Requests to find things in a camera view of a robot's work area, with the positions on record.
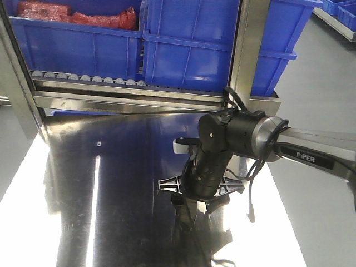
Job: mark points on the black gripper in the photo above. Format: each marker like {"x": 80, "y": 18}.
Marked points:
{"x": 203, "y": 173}

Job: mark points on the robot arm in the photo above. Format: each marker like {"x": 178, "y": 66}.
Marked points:
{"x": 256, "y": 136}

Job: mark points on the large blue plastic bin right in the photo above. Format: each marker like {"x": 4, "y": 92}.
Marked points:
{"x": 188, "y": 44}

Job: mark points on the red plastic bag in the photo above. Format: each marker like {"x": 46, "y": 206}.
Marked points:
{"x": 47, "y": 11}

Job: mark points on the blue plastic bin left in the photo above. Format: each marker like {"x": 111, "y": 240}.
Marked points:
{"x": 76, "y": 48}

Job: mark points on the metal shelving rack with bins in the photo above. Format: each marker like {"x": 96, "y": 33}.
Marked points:
{"x": 340, "y": 16}

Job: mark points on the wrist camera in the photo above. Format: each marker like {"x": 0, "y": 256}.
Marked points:
{"x": 185, "y": 145}

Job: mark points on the stainless steel rack frame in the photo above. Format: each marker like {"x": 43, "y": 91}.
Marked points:
{"x": 31, "y": 97}

